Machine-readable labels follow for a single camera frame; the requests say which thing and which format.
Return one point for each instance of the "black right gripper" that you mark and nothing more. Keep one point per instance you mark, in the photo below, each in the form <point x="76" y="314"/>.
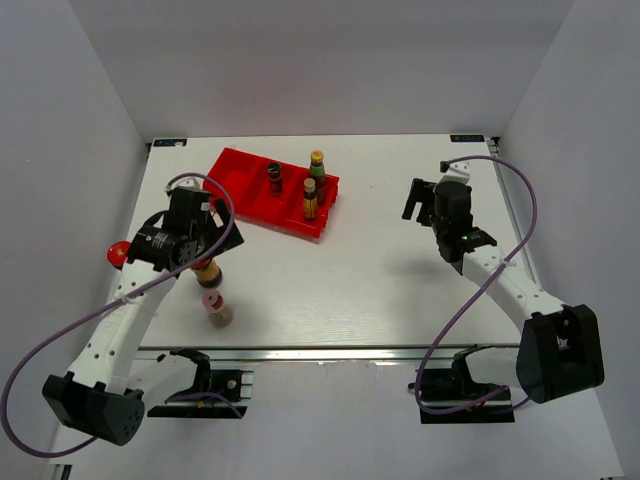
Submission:
<point x="421" y="192"/>

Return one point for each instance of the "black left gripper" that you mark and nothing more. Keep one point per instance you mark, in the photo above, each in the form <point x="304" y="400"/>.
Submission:
<point x="224" y="217"/>

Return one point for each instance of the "black-cap spice shaker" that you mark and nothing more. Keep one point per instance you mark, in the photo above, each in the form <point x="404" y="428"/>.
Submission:
<point x="274" y="173"/>

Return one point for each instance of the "yellow-label dark sauce bottle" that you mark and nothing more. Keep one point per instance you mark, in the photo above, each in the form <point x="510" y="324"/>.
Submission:
<point x="310" y="199"/>

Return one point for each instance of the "pink-cap spice jar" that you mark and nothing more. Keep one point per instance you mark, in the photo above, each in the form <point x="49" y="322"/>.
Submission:
<point x="219" y="313"/>

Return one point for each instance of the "green-label red sauce bottle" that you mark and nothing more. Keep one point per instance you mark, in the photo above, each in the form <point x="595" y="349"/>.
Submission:
<point x="318" y="174"/>

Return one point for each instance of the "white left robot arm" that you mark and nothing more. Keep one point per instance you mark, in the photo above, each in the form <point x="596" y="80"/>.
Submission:
<point x="99" y="395"/>

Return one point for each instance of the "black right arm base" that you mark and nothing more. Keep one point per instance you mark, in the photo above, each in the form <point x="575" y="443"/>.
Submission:
<point x="442" y="388"/>

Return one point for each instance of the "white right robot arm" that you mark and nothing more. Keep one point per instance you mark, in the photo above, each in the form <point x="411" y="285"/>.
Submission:
<point x="559" y="353"/>

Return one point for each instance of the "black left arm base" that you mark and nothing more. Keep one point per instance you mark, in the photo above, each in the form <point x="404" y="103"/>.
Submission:
<point x="225" y="394"/>

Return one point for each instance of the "red three-compartment plastic tray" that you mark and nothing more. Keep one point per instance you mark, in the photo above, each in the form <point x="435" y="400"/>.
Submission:
<point x="244" y="177"/>

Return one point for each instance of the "red-cap dark sauce jar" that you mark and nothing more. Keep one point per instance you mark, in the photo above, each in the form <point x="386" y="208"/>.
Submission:
<point x="208" y="273"/>

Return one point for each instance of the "right blue table label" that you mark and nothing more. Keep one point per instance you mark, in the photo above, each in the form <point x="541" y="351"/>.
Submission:
<point x="467" y="138"/>

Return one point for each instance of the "blue table label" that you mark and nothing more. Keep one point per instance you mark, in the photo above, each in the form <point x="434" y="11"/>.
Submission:
<point x="467" y="138"/>
<point x="169" y="142"/>

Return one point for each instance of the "left blue table label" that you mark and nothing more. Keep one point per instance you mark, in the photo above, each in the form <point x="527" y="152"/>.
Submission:
<point x="169" y="142"/>

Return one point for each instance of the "red-cap brown spice jar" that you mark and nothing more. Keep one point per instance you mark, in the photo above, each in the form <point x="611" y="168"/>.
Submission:
<point x="117" y="253"/>

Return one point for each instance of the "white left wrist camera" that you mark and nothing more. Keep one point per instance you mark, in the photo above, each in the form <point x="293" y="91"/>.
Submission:
<point x="185" y="183"/>

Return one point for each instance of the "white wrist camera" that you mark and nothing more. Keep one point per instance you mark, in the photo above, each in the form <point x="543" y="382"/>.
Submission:
<point x="455" y="171"/>
<point x="185" y="183"/>

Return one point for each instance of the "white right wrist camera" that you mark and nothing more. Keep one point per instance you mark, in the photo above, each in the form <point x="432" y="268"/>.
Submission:
<point x="455" y="171"/>

